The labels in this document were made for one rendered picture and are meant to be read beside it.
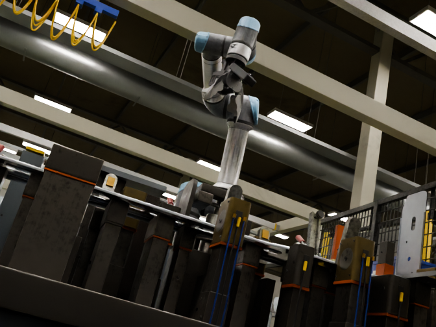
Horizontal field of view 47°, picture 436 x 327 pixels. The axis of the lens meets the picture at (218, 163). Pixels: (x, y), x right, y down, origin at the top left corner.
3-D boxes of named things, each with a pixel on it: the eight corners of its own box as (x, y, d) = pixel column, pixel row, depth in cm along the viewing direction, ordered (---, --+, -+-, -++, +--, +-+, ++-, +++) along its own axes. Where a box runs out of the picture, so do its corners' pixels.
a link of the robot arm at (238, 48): (255, 53, 169) (240, 39, 164) (251, 65, 168) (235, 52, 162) (239, 56, 174) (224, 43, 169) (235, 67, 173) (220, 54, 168)
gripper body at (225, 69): (222, 98, 171) (233, 67, 174) (239, 96, 165) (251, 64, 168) (206, 86, 166) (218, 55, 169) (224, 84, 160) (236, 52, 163)
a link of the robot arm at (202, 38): (204, 96, 225) (199, 21, 181) (228, 101, 224) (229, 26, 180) (198, 118, 220) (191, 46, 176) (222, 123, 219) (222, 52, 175)
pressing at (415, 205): (416, 291, 154) (425, 189, 166) (392, 292, 164) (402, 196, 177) (418, 292, 154) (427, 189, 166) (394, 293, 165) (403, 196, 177)
